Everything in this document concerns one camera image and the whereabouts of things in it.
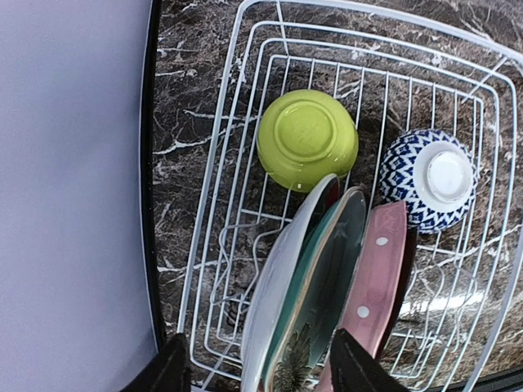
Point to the green teal plate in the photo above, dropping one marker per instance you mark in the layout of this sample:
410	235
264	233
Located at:
317	294

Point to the blue white patterned bowl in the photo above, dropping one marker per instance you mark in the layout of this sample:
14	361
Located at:
433	173

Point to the pink dotted plate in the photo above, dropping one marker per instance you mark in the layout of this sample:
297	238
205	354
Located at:
373	290

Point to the green small bowl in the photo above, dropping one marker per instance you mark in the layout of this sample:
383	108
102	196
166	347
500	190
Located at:
303	136

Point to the white wire dish rack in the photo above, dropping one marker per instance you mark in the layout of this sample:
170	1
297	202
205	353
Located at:
396	72

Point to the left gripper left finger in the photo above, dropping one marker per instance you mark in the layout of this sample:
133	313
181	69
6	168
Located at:
168	371

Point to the red teal floral plate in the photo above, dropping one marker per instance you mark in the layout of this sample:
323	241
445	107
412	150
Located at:
271	288

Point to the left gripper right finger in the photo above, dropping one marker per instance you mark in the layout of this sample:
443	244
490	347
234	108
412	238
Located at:
354	369

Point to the dark red floral plate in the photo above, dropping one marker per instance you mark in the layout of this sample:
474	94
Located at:
406	266

